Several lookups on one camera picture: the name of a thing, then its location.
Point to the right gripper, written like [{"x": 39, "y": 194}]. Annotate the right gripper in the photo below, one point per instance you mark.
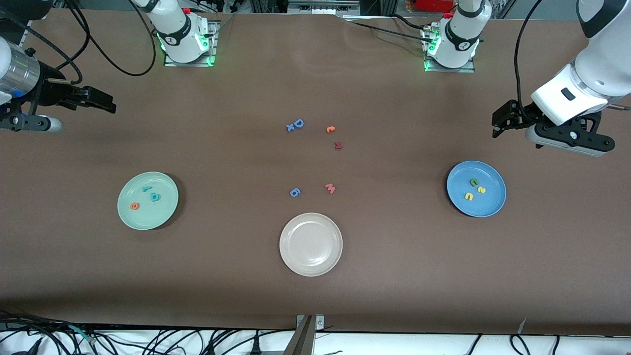
[{"x": 51, "y": 91}]

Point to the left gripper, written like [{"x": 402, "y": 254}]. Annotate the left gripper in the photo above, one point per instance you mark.
[{"x": 521, "y": 115}]

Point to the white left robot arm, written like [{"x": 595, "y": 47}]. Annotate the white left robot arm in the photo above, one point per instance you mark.
[{"x": 461, "y": 34}]

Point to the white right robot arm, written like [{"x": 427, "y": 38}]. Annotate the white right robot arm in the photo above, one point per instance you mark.
[{"x": 177, "y": 34}]

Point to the blue plate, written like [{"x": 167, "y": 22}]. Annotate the blue plate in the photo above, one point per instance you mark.
[{"x": 488, "y": 206}]

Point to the green plate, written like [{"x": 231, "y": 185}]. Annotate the green plate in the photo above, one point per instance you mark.
[{"x": 148, "y": 219}]

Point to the red box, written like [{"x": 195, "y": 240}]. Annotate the red box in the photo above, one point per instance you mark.
[{"x": 434, "y": 4}]

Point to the pink letter M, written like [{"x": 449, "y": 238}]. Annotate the pink letter M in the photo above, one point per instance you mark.
[{"x": 330, "y": 188}]

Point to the brown table cover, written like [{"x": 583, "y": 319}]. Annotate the brown table cover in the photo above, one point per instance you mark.
[{"x": 394, "y": 276}]

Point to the blue letter D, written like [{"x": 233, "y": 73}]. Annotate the blue letter D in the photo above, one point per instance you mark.
[{"x": 298, "y": 123}]

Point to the grey tape flap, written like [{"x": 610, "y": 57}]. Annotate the grey tape flap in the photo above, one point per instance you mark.
[{"x": 522, "y": 326}]

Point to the blue number 6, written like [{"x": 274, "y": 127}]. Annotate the blue number 6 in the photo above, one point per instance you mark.
[{"x": 294, "y": 192}]

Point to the beige plate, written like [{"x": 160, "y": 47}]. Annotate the beige plate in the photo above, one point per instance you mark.
[{"x": 310, "y": 244}]

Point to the black power plug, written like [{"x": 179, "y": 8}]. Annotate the black power plug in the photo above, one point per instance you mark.
[{"x": 256, "y": 347}]

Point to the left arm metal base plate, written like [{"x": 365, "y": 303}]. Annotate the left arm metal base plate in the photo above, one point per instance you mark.
[{"x": 451, "y": 70}]

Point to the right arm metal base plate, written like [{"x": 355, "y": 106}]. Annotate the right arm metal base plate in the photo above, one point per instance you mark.
[{"x": 213, "y": 49}]

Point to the grey metal frame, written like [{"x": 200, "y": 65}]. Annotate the grey metal frame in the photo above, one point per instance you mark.
[{"x": 323, "y": 6}]

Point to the metal table edge bracket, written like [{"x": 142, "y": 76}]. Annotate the metal table edge bracket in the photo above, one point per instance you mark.
[{"x": 303, "y": 340}]

